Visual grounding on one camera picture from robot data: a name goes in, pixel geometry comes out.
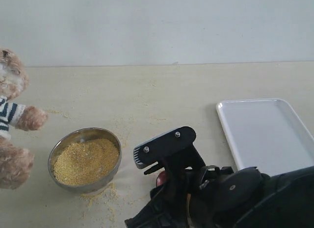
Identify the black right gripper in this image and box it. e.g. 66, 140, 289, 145
125, 149, 245, 228

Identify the dark red wooden spoon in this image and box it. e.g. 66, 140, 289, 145
156, 171, 167, 187

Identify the beige teddy bear striped sweater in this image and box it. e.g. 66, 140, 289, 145
0, 48, 48, 190

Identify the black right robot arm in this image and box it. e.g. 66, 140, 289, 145
125, 148, 314, 228

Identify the yellow millet grain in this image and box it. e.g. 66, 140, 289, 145
53, 138, 120, 186

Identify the steel bowl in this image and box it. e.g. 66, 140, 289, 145
48, 127, 122, 194

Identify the white plastic tray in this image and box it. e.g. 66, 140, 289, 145
216, 98, 314, 176

